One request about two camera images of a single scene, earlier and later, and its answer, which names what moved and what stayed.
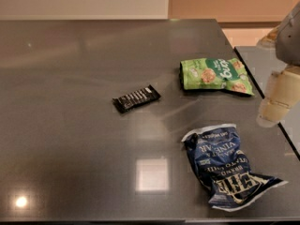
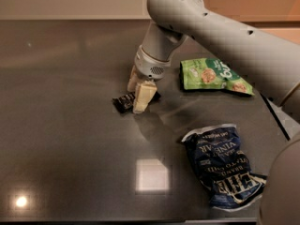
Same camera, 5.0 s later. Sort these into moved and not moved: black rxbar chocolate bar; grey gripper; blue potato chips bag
Moved: grey gripper
Not moved: blue potato chips bag; black rxbar chocolate bar
